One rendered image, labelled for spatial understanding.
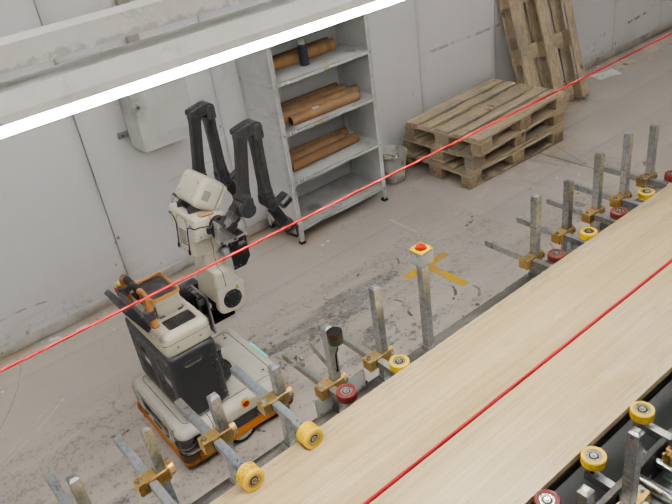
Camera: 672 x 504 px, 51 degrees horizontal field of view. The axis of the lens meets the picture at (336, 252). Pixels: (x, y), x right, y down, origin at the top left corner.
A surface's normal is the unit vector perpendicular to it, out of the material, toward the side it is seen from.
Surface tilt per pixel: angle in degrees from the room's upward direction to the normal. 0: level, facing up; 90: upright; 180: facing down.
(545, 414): 0
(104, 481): 0
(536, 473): 0
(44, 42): 90
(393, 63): 90
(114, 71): 61
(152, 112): 90
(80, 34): 90
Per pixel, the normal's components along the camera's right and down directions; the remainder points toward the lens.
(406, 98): 0.63, 0.33
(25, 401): -0.13, -0.84
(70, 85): 0.48, -0.12
